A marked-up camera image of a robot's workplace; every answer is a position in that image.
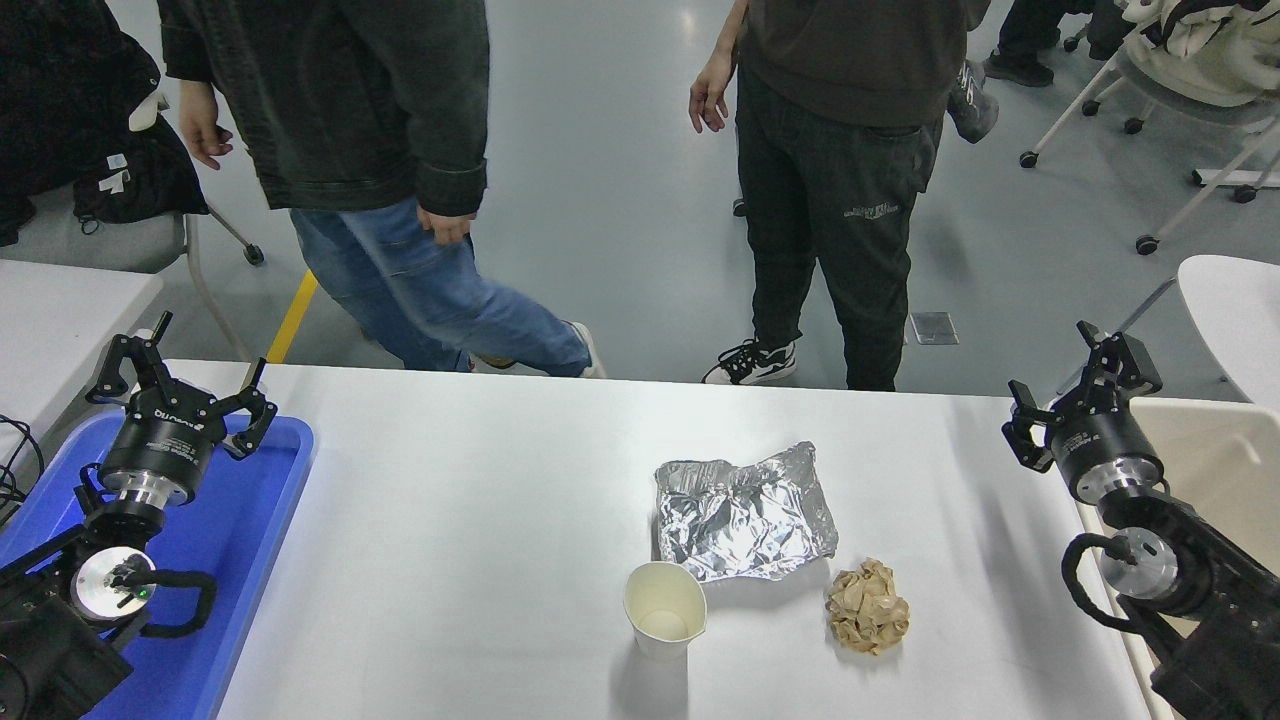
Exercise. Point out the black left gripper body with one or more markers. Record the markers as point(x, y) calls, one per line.
point(160, 440)

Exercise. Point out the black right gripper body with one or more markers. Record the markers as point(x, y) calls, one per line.
point(1105, 445)

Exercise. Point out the silver foil tray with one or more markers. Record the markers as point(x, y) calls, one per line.
point(745, 515)

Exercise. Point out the white paper cup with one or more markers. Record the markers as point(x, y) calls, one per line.
point(662, 610)

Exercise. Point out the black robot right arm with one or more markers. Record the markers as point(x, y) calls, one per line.
point(1220, 640)

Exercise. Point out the person's right forearm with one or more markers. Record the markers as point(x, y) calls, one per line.
point(732, 30)

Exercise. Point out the person's right hand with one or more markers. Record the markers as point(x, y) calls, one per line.
point(712, 95)
point(205, 125)

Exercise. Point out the person's left hand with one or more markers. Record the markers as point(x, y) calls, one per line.
point(448, 228)

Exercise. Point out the white side table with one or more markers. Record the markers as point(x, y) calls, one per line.
point(60, 320)

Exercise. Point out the white round table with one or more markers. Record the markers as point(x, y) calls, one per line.
point(1240, 320)

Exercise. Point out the large pale bin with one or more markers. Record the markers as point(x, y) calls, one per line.
point(1230, 470)

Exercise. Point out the blue plastic tray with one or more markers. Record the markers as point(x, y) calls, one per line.
point(250, 540)

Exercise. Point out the grey wheeled chair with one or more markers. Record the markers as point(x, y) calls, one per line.
point(90, 240)

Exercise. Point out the metal floor plate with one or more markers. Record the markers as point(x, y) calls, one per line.
point(934, 328)

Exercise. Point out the black bag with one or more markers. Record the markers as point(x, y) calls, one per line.
point(150, 185)

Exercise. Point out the crumpled tan paper ball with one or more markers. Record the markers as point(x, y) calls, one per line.
point(868, 608)

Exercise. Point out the white wheeled chair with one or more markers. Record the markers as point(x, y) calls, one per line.
point(1215, 118)

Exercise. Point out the black jacket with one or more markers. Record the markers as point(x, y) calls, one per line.
point(60, 90)

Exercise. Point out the person in black-white sneakers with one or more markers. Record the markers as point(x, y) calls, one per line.
point(850, 200)

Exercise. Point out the person in grey sneakers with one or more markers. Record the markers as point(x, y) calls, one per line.
point(970, 105)

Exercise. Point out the cream coat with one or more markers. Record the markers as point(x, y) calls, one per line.
point(1210, 60)

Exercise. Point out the person in blue jeans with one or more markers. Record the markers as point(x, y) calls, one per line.
point(350, 100)

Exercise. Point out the person in black shoes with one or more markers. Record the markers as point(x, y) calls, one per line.
point(1025, 40)

